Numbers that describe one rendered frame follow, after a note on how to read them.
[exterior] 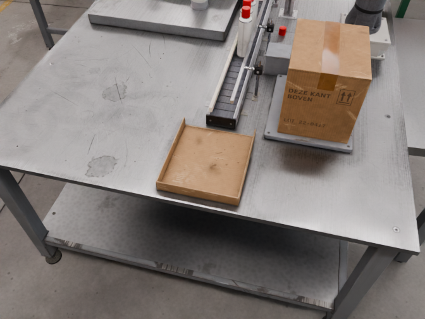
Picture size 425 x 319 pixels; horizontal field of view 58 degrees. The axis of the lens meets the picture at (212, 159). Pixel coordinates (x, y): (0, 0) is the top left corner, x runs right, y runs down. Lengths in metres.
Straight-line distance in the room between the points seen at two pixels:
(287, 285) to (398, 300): 0.60
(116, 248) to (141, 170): 0.64
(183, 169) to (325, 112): 0.49
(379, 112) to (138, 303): 1.34
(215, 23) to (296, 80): 0.75
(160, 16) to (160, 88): 0.48
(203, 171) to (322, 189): 0.38
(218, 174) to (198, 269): 0.62
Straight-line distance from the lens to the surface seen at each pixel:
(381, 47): 1.83
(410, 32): 2.12
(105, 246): 1.85
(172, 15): 1.94
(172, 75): 1.63
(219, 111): 1.38
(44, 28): 3.44
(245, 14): 1.55
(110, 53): 1.81
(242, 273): 1.74
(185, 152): 1.30
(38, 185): 2.48
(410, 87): 1.75
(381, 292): 2.10
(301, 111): 1.28
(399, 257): 2.16
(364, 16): 1.81
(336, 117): 1.30
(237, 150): 1.31
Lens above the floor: 1.80
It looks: 49 degrees down
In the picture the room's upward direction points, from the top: straight up
